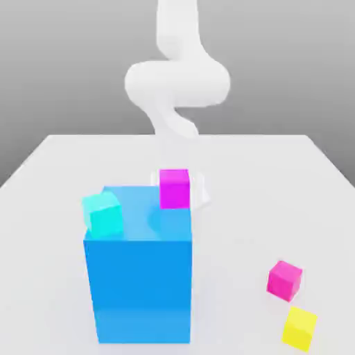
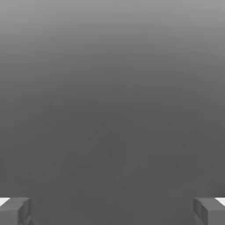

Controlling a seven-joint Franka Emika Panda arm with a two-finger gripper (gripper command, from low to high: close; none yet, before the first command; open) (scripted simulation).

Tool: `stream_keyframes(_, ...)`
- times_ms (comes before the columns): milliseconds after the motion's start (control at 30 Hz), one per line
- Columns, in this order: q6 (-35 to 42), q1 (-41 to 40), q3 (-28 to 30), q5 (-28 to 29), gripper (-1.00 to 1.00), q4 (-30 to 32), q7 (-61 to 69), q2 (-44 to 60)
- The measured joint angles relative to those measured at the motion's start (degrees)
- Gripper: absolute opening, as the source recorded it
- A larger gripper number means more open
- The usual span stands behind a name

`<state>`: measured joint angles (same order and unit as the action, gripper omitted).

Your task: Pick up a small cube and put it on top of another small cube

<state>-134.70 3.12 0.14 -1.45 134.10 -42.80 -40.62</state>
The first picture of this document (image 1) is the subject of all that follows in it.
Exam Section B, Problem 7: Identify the small magenta cube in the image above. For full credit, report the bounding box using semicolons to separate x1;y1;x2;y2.
159;168;191;209

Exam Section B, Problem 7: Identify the small cyan cube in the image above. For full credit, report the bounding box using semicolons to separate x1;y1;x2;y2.
81;191;125;239

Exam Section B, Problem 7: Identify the small pink cube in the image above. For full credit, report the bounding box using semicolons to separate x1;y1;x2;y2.
266;259;304;303

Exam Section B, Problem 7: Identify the small yellow cube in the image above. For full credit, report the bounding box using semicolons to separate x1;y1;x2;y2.
281;306;318;352

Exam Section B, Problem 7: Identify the large blue box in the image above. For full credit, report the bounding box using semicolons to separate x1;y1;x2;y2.
83;185;193;345

